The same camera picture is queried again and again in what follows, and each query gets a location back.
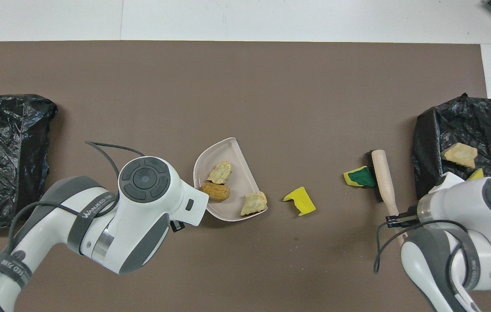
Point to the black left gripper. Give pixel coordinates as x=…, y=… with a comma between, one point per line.
x=177, y=226

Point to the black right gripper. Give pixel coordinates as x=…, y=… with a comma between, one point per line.
x=411, y=213

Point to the beige brush with black bristles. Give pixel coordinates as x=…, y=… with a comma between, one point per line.
x=385, y=182

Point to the brown round bread roll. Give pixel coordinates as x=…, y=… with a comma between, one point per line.
x=215, y=192

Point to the green topped yellow sponge piece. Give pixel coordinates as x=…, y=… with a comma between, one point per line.
x=362, y=177

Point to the lumpy pale yellow bread chunk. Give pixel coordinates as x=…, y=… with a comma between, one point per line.
x=220, y=172

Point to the ridged pale bread piece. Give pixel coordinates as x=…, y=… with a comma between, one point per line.
x=254, y=203

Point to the beige plastic dustpan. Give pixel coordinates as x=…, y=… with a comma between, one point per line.
x=238, y=164

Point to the small yellow sponge wedge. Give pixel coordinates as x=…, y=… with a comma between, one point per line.
x=476, y=175

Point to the orange striped bread piece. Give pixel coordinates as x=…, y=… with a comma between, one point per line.
x=460, y=154

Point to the yellow notched sponge piece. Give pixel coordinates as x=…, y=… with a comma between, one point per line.
x=301, y=201

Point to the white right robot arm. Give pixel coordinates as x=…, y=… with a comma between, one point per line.
x=488, y=225

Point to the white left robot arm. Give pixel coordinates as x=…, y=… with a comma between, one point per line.
x=150, y=208

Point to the black bag lined bin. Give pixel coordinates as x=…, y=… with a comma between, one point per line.
x=11, y=130
x=444, y=125

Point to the brown table mat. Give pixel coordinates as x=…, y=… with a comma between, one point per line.
x=245, y=86

